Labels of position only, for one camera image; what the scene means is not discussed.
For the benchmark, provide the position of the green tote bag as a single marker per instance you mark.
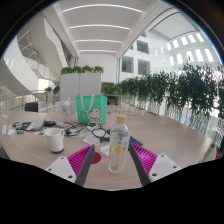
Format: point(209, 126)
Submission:
point(91, 110)

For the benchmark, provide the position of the low shelf with plants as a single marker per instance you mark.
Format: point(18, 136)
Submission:
point(111, 89)

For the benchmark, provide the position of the grey tablet with papers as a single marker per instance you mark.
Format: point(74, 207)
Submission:
point(35, 125)

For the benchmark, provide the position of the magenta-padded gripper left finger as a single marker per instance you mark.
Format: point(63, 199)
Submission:
point(80, 160)

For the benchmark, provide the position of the clear plastic drink bottle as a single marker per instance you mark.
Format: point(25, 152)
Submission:
point(119, 146)

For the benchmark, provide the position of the white power strip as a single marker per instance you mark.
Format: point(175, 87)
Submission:
point(4, 129)

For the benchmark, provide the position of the leafy green planter row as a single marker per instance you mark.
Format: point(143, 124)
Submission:
point(81, 69)

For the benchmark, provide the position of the white ceramic mug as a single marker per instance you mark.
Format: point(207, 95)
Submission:
point(55, 140)

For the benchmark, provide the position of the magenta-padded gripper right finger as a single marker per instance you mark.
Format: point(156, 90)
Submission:
point(148, 159)

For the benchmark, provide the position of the white paper card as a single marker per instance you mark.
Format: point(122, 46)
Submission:
point(91, 140)

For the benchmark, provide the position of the tall white cabinet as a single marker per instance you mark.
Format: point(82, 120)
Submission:
point(80, 86)

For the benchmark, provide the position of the black flat case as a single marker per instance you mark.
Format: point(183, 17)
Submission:
point(50, 123)

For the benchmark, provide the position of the tall green plant hedge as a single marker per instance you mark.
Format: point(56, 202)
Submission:
point(186, 90)

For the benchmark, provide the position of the small green potted plants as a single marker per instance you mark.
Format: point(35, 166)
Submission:
point(56, 89)

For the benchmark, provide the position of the clear shaker tumbler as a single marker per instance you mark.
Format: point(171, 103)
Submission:
point(66, 111)

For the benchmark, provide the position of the white computer mouse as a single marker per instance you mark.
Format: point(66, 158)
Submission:
point(11, 132)

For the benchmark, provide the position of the colourful sticker sheet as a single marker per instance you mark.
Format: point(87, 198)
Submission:
point(40, 132)

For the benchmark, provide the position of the glass railing with wooden handrail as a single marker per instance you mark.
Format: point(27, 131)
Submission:
point(16, 101)

